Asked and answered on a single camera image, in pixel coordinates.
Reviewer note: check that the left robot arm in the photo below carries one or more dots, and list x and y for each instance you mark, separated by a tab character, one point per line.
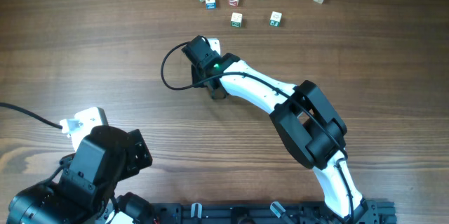
44	203

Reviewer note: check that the white block teal side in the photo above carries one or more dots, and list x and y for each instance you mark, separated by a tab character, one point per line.
275	19

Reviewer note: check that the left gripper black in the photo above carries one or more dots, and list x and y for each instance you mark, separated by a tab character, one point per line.
143	157

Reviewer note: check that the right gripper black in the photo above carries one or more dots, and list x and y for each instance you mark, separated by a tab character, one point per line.
196	75

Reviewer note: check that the baseball block blue side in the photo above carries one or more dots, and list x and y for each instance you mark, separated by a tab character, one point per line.
211	4

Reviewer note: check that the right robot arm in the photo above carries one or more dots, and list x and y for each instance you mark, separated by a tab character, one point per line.
308	125

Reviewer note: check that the white block green bottom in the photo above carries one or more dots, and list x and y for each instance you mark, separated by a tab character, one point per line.
236	19

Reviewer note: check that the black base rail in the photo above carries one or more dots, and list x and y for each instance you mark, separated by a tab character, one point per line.
371	212

